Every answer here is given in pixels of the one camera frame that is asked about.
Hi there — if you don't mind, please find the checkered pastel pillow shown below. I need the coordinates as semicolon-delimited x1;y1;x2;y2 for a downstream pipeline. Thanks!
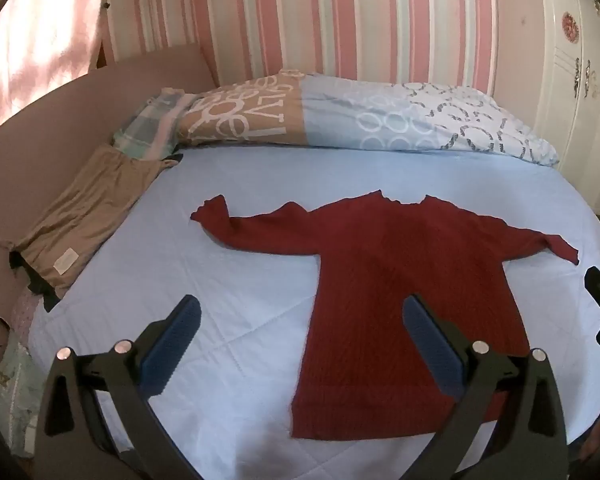
112;87;196;161

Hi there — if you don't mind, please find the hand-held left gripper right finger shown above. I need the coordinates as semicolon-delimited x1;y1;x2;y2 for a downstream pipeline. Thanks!
402;294;569;480

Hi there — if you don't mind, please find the patterned blue tan duvet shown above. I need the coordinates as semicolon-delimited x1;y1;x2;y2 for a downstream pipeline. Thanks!
175;69;560;167

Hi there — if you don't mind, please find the pink curtain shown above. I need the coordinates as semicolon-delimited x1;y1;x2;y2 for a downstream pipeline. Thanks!
0;0;116;136

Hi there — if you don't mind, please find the light blue bed sheet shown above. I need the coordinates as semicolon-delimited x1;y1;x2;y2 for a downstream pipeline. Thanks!
27;145;600;480

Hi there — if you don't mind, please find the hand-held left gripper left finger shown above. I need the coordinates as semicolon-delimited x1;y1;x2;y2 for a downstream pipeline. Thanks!
34;294;216;480

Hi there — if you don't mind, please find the white wardrobe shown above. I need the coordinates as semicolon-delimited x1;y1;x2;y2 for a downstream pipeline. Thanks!
490;0;600;216

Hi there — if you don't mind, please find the brown board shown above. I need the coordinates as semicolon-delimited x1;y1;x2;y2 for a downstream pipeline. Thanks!
0;42;221;311

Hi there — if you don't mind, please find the floral patterned cloth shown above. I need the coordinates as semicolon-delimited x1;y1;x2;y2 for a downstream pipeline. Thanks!
0;295;46;451

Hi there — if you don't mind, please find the red knit sweater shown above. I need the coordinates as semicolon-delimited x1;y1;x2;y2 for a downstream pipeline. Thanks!
190;190;580;440

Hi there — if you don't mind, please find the dark cloth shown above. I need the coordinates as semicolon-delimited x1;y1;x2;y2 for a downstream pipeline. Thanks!
9;250;63;313

